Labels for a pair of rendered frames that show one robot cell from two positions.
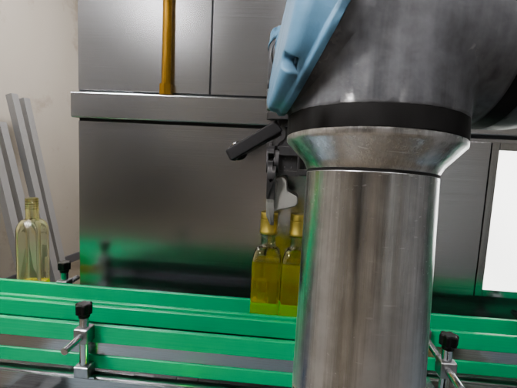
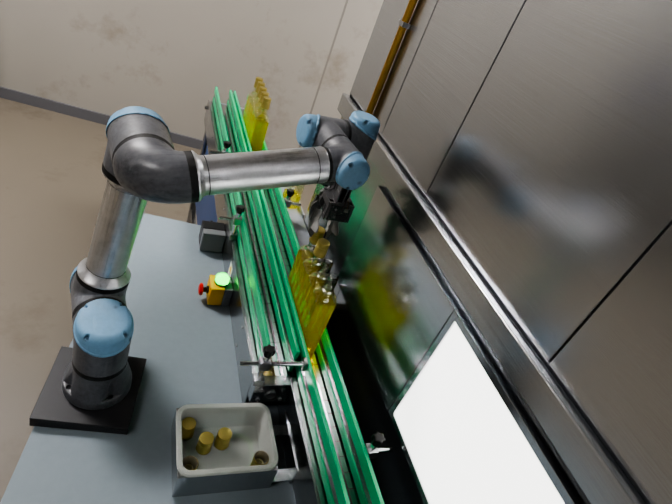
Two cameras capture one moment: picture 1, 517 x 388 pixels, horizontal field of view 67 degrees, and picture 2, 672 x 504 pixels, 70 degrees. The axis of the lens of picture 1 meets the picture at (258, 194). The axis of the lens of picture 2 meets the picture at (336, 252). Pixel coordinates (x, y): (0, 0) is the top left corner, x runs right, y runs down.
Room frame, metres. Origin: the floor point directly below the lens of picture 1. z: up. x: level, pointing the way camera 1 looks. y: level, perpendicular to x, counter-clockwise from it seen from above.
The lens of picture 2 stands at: (0.18, -1.01, 1.85)
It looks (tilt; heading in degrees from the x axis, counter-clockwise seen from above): 33 degrees down; 56
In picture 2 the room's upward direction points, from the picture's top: 23 degrees clockwise
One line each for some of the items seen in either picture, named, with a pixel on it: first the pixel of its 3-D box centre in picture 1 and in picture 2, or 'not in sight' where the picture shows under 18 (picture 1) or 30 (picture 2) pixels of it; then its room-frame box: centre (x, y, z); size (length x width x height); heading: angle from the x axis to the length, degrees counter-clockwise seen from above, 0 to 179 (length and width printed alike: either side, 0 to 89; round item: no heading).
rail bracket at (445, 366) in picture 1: (439, 362); (273, 365); (0.61, -0.31, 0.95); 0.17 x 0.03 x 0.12; 175
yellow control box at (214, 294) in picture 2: not in sight; (218, 290); (0.58, 0.12, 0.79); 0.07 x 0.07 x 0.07; 85
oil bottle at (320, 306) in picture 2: not in sight; (314, 319); (0.75, -0.20, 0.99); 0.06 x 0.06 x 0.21; 85
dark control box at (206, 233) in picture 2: not in sight; (211, 236); (0.60, 0.40, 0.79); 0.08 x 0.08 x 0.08; 85
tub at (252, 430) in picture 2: not in sight; (223, 445); (0.50, -0.42, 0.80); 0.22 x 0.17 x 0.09; 175
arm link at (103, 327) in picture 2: not in sight; (102, 335); (0.23, -0.20, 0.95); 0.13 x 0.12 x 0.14; 95
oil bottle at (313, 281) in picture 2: not in sight; (310, 304); (0.75, -0.14, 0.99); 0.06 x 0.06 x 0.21; 85
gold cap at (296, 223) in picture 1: (298, 224); (321, 248); (0.75, -0.08, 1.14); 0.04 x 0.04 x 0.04
